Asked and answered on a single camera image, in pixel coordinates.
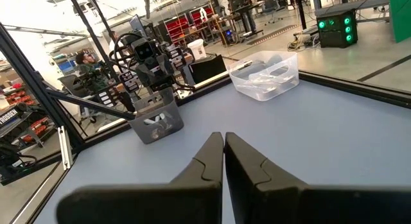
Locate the black computer green lights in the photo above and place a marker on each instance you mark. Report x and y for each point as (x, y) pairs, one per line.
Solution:
(337, 31)

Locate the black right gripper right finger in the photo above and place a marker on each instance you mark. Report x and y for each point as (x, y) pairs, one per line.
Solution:
(273, 201)

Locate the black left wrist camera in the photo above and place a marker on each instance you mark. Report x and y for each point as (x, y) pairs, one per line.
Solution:
(143, 50)

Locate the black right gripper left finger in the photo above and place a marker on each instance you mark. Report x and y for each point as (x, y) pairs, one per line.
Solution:
(180, 201)

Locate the black Trossen labelled device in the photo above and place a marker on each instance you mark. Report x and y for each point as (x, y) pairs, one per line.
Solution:
(8, 116)

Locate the black table gantry post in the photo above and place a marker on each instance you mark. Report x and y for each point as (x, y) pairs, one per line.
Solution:
(32, 79)

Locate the red storage shelf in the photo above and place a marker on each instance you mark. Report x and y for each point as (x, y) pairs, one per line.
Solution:
(176, 28)

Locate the white metal bracket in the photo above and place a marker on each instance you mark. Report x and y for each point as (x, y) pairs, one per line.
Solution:
(65, 147)

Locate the green panel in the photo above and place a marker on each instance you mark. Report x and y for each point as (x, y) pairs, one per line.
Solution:
(401, 15)

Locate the clear plastic bin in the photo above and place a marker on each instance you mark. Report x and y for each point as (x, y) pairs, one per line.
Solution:
(263, 90)

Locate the black box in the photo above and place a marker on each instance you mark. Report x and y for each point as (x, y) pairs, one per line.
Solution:
(208, 70)

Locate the shelf with red bins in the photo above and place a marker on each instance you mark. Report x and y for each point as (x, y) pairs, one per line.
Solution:
(35, 129)

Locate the white bucket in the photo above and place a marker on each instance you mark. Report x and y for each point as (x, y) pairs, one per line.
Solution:
(197, 50)

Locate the person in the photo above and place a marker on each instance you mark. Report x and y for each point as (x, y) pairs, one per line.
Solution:
(91, 73)

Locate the silver cutlery piece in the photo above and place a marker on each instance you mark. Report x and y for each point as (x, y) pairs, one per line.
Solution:
(266, 80)

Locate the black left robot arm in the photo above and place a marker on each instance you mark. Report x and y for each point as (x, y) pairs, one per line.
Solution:
(128, 82)

